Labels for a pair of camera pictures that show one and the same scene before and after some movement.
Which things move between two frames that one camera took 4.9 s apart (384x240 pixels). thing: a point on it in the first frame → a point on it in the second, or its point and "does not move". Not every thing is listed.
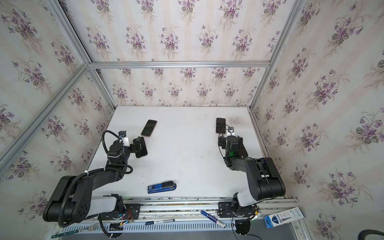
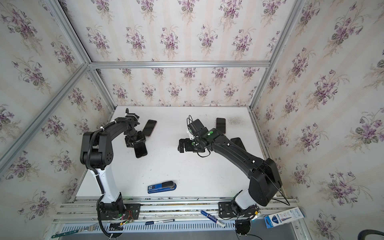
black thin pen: [157, 222] does not move
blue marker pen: [213, 219] does not move
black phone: [141, 148] does not move
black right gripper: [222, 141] → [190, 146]
